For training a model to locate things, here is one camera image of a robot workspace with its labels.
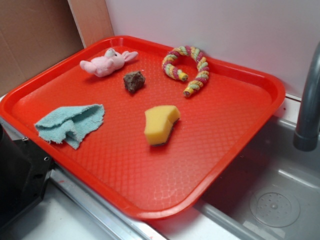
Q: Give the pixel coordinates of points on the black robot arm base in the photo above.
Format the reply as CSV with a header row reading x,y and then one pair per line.
x,y
24,173

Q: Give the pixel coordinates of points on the pink plush bunny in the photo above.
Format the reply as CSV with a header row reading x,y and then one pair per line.
x,y
110,62

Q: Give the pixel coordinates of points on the yellow sponge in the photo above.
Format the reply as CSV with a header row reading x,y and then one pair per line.
x,y
159,122

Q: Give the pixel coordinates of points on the red plastic tray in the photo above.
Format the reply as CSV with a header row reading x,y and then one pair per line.
x,y
143,181

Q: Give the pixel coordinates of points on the brown rock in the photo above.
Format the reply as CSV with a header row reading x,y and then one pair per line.
x,y
134,81

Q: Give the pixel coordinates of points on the light blue cloth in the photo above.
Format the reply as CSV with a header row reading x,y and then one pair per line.
x,y
70,124

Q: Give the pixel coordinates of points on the grey sink basin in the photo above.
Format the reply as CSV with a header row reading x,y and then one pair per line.
x,y
271,191

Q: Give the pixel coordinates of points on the grey faucet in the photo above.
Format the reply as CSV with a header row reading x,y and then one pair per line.
x,y
308,123

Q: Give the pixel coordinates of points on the brown cardboard panel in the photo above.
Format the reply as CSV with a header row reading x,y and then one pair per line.
x,y
37,34

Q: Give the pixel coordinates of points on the multicolour twisted rope toy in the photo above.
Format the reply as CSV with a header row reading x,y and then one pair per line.
x,y
177,74

